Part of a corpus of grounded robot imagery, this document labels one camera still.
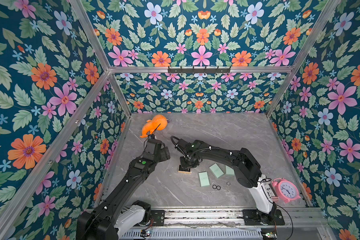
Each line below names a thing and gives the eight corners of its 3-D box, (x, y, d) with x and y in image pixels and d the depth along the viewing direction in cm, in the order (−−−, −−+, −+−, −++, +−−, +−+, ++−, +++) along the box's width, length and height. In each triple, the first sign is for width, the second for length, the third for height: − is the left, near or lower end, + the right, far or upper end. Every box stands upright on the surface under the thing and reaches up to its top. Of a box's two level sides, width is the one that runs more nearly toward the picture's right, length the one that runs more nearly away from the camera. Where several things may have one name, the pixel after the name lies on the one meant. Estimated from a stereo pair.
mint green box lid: (200, 186, 85) (200, 185, 83) (198, 173, 90) (198, 171, 88) (209, 185, 85) (210, 184, 84) (207, 172, 91) (207, 170, 89)
